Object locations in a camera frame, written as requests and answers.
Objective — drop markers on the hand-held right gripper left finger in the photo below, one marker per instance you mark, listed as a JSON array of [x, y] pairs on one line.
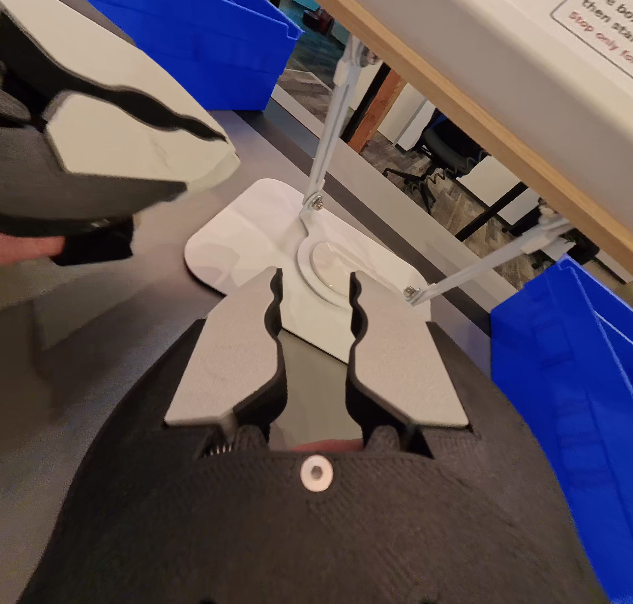
[[232, 362]]

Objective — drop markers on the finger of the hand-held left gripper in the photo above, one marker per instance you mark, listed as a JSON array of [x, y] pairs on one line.
[[133, 144], [99, 45]]

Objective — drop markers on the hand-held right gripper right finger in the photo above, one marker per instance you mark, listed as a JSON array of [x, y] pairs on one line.
[[405, 366]]

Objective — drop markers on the blue plastic bin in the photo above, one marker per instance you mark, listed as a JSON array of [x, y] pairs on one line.
[[568, 416], [198, 35]]

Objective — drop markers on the grey desk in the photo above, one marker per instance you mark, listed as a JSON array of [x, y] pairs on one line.
[[123, 317]]

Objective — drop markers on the person's left hand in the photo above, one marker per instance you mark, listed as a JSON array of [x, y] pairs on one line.
[[24, 248]]

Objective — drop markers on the white stand with wooden board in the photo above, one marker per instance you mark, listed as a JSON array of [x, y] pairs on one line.
[[257, 228]]

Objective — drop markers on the black table leg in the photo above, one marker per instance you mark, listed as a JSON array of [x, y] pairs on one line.
[[494, 211]]

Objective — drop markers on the black swivel chair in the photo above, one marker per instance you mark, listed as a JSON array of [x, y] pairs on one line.
[[440, 164]]

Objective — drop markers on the printed instruction sheet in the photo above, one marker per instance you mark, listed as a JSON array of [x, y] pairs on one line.
[[608, 20]]

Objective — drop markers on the wooden post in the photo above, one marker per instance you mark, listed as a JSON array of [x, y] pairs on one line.
[[378, 109]]

